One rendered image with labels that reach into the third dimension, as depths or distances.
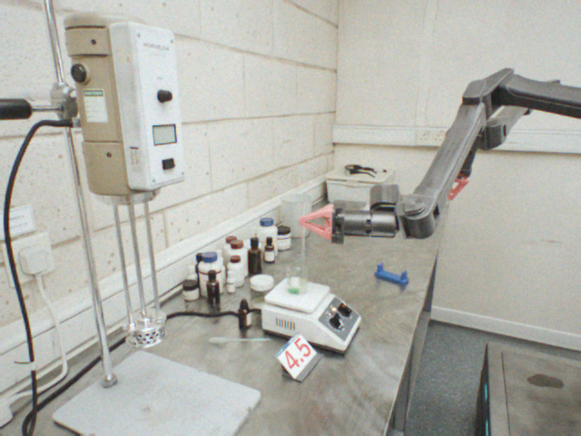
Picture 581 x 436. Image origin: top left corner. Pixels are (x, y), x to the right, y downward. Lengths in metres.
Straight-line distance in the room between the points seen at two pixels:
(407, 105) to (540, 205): 0.85
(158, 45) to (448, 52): 1.85
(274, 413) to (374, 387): 0.19
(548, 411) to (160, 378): 1.15
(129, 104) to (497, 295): 2.22
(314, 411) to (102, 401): 0.37
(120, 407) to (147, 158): 0.45
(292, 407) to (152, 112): 0.53
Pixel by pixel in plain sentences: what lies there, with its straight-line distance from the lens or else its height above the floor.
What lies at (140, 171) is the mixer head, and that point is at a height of 1.18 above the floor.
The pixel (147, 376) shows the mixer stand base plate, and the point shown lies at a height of 0.76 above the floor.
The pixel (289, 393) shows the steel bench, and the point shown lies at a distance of 0.78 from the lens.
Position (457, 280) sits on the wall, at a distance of 2.44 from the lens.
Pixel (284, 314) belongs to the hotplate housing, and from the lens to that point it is 0.87.
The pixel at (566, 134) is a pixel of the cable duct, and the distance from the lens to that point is 2.22.
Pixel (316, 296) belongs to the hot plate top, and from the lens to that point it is 0.90.
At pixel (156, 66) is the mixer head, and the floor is 1.30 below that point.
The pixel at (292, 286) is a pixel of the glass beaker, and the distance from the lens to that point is 0.89.
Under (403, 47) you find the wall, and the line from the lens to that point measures 2.28.
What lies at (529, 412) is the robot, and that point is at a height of 0.37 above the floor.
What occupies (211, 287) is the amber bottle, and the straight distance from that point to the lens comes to 1.04.
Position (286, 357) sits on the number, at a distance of 0.81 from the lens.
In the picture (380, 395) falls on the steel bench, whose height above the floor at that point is 0.75.
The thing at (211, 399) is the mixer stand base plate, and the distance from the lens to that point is 0.76.
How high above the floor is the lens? 1.26
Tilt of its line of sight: 17 degrees down
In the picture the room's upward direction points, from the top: straight up
